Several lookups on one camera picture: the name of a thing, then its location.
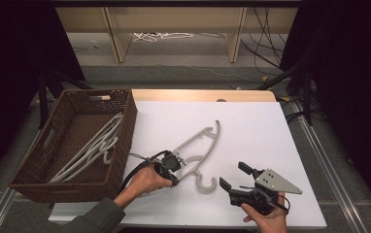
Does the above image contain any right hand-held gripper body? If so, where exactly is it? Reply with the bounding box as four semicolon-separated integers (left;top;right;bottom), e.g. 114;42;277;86
228;167;304;216

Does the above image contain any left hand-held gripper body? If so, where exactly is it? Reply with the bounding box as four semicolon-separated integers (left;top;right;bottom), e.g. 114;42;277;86
153;157;180;188

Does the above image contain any grey plastic clothes hanger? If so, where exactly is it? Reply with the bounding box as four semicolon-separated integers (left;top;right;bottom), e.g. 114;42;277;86
173;119;222;195
49;111;124;183
56;116;124;183

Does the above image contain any brown woven basket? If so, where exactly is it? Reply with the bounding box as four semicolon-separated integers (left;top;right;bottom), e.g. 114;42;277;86
9;88;139;204

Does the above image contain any person's left hand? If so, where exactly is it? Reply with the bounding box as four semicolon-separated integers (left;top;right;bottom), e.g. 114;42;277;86
128;163;174;199

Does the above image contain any person's right hand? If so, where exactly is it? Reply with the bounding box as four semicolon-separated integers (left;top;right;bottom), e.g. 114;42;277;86
240;193;289;233

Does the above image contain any white table mat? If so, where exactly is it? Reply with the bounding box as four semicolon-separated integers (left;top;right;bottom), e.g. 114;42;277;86
49;100;327;231

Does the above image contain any black metal stand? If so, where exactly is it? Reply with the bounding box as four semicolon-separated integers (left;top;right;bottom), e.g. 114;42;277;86
37;67;94;130
256;48;315;127

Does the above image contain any black curtain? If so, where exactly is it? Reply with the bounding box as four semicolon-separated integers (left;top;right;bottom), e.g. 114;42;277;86
280;0;371;222
0;0;86;192

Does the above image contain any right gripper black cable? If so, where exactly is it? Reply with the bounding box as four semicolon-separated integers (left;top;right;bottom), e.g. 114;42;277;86
270;193;292;216

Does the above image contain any bundle of white cables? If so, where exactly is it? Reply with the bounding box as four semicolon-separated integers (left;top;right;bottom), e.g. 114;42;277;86
132;31;195;44

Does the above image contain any bundle of black cables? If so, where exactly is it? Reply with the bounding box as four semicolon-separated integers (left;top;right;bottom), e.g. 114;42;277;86
240;7;293;70

